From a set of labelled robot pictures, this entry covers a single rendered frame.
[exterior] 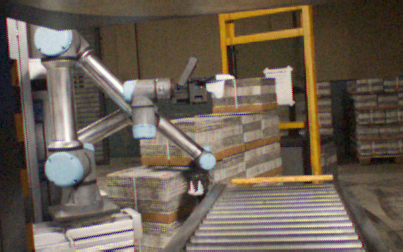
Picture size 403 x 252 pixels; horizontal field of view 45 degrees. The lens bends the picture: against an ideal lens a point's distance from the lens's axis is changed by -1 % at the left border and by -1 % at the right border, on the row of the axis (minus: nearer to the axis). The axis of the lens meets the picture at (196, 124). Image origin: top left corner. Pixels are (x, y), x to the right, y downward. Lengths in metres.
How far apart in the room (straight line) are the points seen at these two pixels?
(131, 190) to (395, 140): 5.82
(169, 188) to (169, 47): 7.40
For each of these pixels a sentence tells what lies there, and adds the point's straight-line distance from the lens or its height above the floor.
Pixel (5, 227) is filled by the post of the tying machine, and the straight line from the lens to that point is 0.87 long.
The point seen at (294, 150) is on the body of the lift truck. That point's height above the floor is 0.71.
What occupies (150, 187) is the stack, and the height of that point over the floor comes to 0.77.
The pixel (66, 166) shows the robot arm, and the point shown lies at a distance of 1.63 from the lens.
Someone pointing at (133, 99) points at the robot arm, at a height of 1.19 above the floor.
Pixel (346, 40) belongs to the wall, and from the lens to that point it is 9.42.
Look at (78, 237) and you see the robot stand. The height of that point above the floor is 0.73.
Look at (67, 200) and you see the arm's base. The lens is 1.80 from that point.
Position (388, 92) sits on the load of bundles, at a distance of 7.76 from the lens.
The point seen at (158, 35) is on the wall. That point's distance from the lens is 9.71.
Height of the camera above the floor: 1.18
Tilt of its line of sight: 3 degrees down
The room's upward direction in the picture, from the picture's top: 4 degrees counter-clockwise
